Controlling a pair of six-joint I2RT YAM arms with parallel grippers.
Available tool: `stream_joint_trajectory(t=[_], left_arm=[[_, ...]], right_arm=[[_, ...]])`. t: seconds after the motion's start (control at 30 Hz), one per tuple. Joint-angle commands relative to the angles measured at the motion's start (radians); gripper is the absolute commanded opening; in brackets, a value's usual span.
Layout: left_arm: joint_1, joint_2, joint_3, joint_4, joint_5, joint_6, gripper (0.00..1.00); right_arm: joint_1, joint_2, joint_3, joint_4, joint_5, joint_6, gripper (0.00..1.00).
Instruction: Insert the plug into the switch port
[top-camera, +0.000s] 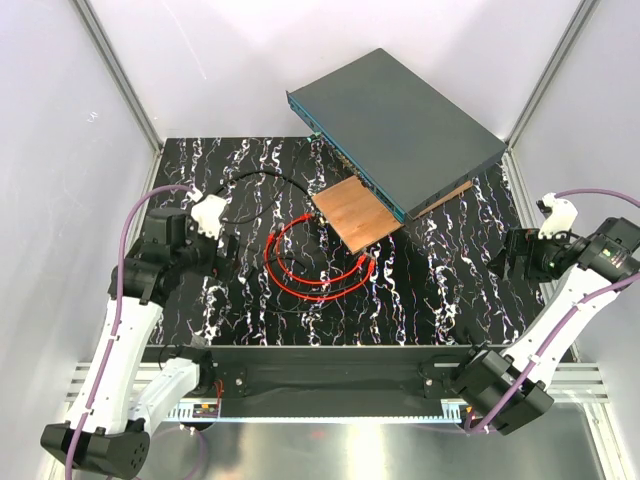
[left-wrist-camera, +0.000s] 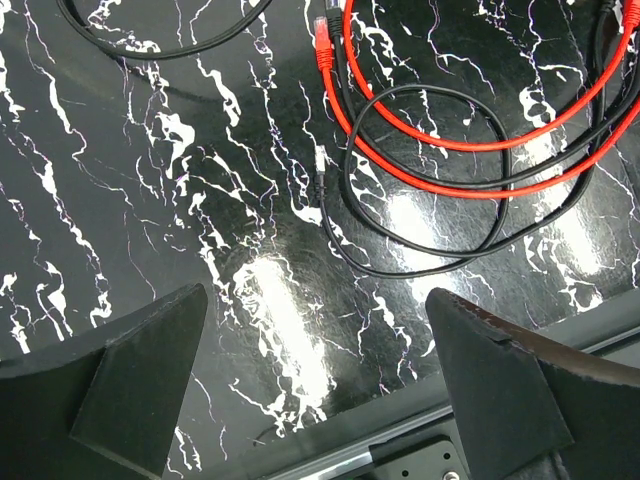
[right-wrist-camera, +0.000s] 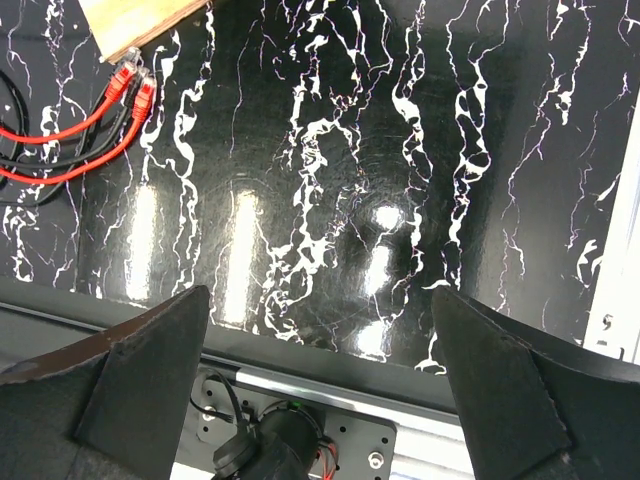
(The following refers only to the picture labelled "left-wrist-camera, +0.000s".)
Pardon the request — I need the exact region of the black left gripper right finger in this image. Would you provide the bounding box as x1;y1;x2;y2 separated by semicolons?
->
425;288;639;479

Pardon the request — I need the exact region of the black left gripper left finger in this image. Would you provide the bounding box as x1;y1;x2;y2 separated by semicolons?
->
1;284;208;479

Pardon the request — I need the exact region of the black ethernet cable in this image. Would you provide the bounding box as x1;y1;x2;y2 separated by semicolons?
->
313;0;640;279
56;0;274;62

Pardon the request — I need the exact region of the red ethernet cable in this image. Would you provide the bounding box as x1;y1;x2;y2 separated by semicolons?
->
313;0;640;200

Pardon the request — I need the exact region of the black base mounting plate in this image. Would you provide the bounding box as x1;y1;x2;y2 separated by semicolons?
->
279;424;471;480

